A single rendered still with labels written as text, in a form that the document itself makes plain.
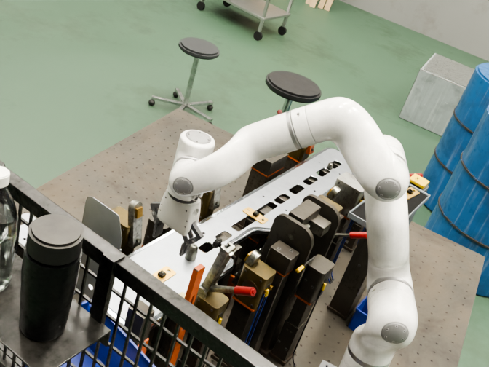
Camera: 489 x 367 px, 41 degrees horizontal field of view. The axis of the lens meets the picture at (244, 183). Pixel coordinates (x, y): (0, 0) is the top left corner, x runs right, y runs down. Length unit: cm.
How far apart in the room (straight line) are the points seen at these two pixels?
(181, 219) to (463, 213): 254
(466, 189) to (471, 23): 514
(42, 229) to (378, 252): 93
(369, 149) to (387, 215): 19
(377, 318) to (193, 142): 61
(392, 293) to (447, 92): 432
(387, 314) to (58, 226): 95
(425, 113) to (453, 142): 143
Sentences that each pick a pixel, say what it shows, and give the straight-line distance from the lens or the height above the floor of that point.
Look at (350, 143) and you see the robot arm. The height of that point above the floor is 156.
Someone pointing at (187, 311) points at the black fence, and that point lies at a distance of 89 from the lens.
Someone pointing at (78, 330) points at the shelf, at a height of 143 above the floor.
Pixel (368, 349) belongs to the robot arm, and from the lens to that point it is 175.
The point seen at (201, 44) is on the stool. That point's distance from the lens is 464.
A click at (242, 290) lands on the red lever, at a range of 159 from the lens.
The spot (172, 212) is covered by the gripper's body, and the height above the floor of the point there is 123.
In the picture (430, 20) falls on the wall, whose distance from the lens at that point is 891.
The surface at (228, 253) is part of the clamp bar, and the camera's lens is 156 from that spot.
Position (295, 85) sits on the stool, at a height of 69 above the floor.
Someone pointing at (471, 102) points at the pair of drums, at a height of 81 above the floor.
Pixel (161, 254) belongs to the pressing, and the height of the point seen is 100.
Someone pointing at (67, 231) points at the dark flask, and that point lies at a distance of 88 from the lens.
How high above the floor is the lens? 216
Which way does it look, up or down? 31 degrees down
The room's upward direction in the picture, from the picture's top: 18 degrees clockwise
